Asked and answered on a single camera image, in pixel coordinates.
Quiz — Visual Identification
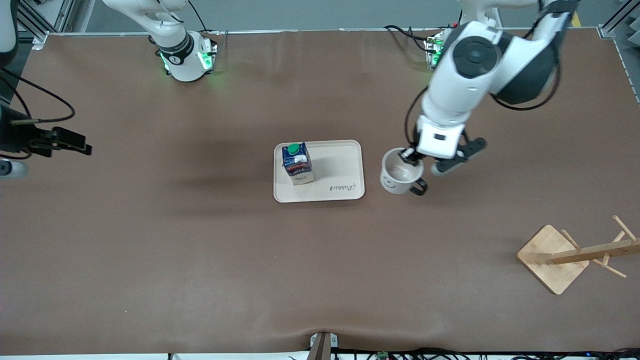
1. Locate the white mug black handle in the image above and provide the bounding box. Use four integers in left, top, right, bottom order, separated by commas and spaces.
380, 147, 429, 196

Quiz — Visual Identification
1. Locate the blue milk carton green cap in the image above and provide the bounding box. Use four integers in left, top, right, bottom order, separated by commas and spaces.
281, 142, 315, 186

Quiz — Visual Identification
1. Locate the cream rabbit print tray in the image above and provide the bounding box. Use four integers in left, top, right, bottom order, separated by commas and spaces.
273, 140, 366, 204

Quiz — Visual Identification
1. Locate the wooden mug rack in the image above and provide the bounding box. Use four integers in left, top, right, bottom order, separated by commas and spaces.
516, 215, 640, 296

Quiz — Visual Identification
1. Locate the brown table mat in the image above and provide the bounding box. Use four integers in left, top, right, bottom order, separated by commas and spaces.
0, 29, 640, 357

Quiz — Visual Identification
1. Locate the grey foam panel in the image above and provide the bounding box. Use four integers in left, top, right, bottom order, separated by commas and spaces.
614, 10, 640, 104

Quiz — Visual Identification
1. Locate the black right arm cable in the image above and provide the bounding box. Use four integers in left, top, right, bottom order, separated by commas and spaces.
0, 66, 77, 125

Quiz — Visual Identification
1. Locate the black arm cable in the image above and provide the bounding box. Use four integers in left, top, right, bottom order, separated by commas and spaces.
404, 10, 563, 151
0, 66, 77, 125

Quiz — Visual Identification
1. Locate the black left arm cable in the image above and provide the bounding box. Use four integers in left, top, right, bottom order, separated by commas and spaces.
404, 10, 563, 151

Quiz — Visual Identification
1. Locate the black left base cable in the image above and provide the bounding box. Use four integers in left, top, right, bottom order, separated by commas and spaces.
384, 24, 432, 54

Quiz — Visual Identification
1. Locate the black base cable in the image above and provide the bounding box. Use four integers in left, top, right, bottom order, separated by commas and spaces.
384, 24, 432, 54
186, 0, 224, 37

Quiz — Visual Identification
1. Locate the aluminium frame profile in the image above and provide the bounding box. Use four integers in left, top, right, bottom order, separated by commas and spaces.
17, 0, 69, 44
599, 0, 640, 39

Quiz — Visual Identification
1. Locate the black right base cable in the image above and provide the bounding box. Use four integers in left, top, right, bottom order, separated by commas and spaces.
186, 0, 224, 37

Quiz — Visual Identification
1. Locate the metal table edge bracket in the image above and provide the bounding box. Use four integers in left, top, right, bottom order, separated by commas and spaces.
309, 331, 339, 360

